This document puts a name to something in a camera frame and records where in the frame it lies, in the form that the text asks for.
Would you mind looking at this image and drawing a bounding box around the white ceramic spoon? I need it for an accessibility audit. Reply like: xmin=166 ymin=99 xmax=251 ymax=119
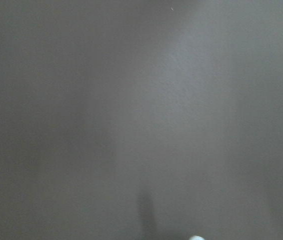
xmin=189 ymin=235 xmax=205 ymax=240

